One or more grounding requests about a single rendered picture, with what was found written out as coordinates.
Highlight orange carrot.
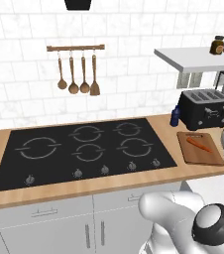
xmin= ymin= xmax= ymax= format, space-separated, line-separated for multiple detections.
xmin=186 ymin=137 xmax=214 ymax=154

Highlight white cupboard front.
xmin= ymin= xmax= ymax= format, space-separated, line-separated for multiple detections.
xmin=179 ymin=174 xmax=224 ymax=207

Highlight black range hood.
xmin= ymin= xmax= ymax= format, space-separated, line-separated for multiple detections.
xmin=63 ymin=0 xmax=93 ymax=12

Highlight white cupboard door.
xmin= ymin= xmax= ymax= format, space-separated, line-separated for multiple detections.
xmin=93 ymin=203 xmax=153 ymax=254
xmin=0 ymin=212 xmax=97 ymax=254

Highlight grey drawer handle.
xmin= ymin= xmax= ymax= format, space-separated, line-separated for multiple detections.
xmin=127 ymin=193 xmax=146 ymax=202
xmin=31 ymin=207 xmax=59 ymax=218

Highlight dark jar with yellow label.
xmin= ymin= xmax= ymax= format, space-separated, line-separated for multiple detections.
xmin=209 ymin=35 xmax=224 ymax=56

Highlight white drawer front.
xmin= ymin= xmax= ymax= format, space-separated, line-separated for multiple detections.
xmin=0 ymin=194 xmax=94 ymax=232
xmin=91 ymin=181 xmax=184 ymax=214

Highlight black hob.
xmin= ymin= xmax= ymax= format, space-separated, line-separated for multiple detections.
xmin=0 ymin=117 xmax=178 ymax=193

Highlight grey wall socket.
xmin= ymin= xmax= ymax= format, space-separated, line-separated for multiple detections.
xmin=188 ymin=71 xmax=204 ymax=88
xmin=175 ymin=72 xmax=191 ymax=89

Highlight blue bottle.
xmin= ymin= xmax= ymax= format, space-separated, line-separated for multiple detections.
xmin=169 ymin=104 xmax=181 ymax=128

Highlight wooden spatula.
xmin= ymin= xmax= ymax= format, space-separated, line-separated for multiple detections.
xmin=89 ymin=54 xmax=101 ymax=97

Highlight wooden cutting board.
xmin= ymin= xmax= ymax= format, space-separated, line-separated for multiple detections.
xmin=176 ymin=131 xmax=224 ymax=167

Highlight black toaster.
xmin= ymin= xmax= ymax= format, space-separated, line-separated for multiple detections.
xmin=177 ymin=88 xmax=224 ymax=132

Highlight small wooden spoon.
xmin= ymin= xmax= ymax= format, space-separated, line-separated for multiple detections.
xmin=56 ymin=57 xmax=68 ymax=90

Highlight wooden utensil rail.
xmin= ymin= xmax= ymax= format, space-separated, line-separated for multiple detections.
xmin=46 ymin=44 xmax=106 ymax=53

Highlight grey cupboard door handle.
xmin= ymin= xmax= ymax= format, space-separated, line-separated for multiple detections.
xmin=99 ymin=220 xmax=106 ymax=247
xmin=84 ymin=223 xmax=92 ymax=250

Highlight wooden ladle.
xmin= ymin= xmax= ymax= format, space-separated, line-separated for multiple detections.
xmin=67 ymin=56 xmax=80 ymax=95

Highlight white wall shelf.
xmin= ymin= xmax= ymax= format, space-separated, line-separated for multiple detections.
xmin=154 ymin=46 xmax=224 ymax=74

